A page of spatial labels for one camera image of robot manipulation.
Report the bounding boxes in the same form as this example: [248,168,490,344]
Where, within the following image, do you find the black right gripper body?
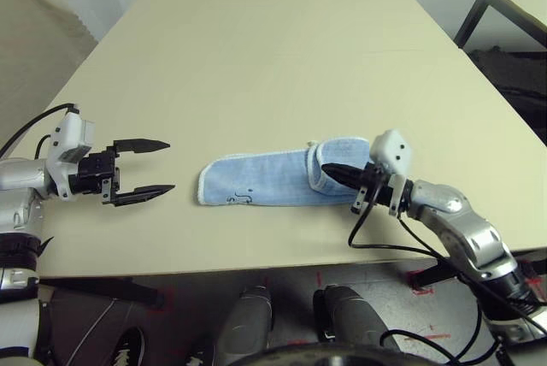
[352,162,395,215]

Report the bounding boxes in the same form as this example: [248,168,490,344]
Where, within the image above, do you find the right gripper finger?
[321,162,368,179]
[331,174,367,192]

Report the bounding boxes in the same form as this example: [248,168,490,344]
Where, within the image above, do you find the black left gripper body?
[69,145,121,206]

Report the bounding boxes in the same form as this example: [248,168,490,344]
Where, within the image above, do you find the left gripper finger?
[111,185,177,207]
[112,138,172,156]

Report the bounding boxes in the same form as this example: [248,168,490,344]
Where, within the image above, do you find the light blue terry towel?
[196,137,373,208]

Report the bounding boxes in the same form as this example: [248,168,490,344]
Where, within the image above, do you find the black table base bar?
[38,276,167,310]
[409,261,473,293]

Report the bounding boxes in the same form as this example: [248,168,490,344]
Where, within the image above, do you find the beige curtain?
[0,0,100,147]

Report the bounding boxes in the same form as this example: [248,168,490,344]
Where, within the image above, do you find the black shoe white markings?
[112,326,147,366]

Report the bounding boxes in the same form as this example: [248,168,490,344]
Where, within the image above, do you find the grey left robot foot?
[215,283,275,363]

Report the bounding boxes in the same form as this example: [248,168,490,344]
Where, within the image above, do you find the red floor tape strip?
[404,334,452,344]

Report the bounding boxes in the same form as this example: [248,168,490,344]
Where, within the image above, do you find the dark robot torso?
[226,342,433,366]

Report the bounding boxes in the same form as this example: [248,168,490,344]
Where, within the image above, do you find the red floor tape corner mark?
[521,259,547,298]

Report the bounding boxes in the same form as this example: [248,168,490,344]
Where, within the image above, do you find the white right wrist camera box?
[368,127,415,218]

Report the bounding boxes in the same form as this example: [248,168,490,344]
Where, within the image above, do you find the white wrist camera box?
[368,127,415,218]
[44,109,98,204]

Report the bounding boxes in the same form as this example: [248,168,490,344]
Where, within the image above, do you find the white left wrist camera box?
[44,109,98,204]

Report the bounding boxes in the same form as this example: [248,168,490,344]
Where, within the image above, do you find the thin black left gripper cable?
[34,133,53,161]

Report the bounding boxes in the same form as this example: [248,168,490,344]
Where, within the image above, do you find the black left wrist camera cable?
[0,103,81,158]

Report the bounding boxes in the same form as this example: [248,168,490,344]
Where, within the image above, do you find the long black trailing cable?
[379,328,509,366]

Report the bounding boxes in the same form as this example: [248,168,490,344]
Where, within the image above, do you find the beige side table black frame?
[453,0,547,57]

